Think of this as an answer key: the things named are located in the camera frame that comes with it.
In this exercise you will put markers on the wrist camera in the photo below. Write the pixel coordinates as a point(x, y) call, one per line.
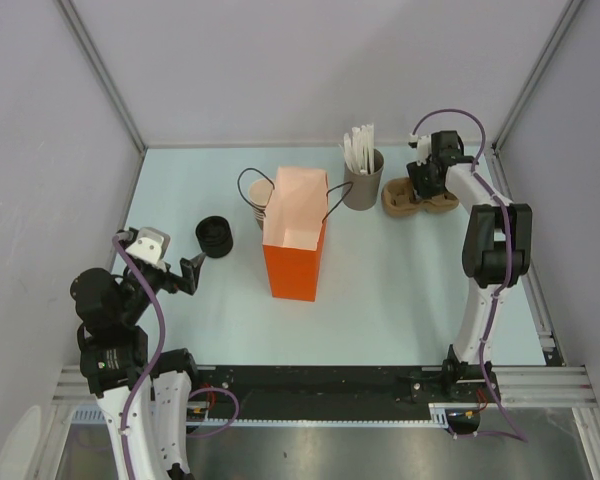
point(422, 145)
point(150, 246)

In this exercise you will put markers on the stack of brown paper cups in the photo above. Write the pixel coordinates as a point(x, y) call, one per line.
point(259, 194)

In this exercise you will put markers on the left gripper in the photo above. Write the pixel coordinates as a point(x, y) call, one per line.
point(189, 269)

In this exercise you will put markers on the remaining cardboard cup carrier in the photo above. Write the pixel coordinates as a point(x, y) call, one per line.
point(404, 206)

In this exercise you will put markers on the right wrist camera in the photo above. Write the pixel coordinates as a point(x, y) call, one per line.
point(422, 145)

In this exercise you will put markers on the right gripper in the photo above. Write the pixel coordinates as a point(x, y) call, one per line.
point(420, 189)

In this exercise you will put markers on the stack of black lids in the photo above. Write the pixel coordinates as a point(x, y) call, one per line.
point(214, 236)

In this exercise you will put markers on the orange paper bag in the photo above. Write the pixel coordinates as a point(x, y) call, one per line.
point(294, 228)

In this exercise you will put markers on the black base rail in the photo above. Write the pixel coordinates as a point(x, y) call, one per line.
point(343, 393)

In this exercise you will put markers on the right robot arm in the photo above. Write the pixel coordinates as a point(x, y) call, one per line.
point(496, 253)

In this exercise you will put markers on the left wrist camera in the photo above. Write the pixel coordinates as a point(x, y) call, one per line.
point(150, 246)

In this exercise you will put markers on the grey cylindrical holder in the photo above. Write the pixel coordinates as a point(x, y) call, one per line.
point(365, 188)

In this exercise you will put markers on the brown cardboard cup carrier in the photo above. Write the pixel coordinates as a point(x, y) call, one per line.
point(400, 187)

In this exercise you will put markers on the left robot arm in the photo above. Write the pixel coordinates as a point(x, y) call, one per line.
point(144, 402)

